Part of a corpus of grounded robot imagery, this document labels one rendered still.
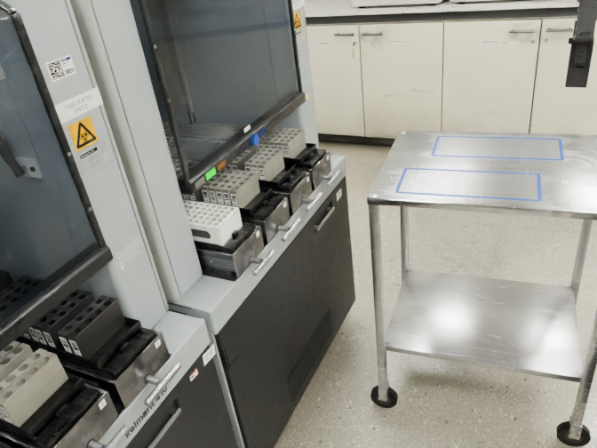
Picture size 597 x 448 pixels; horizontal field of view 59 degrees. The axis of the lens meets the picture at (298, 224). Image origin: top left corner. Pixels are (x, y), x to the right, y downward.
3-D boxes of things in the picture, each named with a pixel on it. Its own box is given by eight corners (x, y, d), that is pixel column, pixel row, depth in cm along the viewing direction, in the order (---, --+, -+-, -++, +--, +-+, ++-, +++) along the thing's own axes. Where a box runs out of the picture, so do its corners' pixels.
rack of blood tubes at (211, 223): (129, 233, 138) (122, 212, 135) (153, 213, 146) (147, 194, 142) (223, 250, 126) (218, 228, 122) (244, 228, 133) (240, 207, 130)
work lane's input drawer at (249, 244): (41, 239, 155) (29, 212, 150) (75, 215, 165) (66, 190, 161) (253, 283, 124) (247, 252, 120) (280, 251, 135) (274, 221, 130)
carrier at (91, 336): (119, 319, 105) (110, 296, 102) (127, 321, 104) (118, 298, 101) (76, 360, 97) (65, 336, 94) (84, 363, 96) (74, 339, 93)
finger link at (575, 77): (594, 40, 78) (594, 41, 78) (586, 85, 82) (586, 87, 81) (571, 40, 80) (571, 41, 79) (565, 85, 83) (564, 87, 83)
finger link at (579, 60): (590, 29, 77) (590, 35, 75) (585, 64, 80) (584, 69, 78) (579, 29, 78) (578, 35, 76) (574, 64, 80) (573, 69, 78)
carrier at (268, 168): (279, 166, 158) (276, 148, 155) (285, 167, 157) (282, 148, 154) (260, 184, 149) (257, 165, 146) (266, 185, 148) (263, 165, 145)
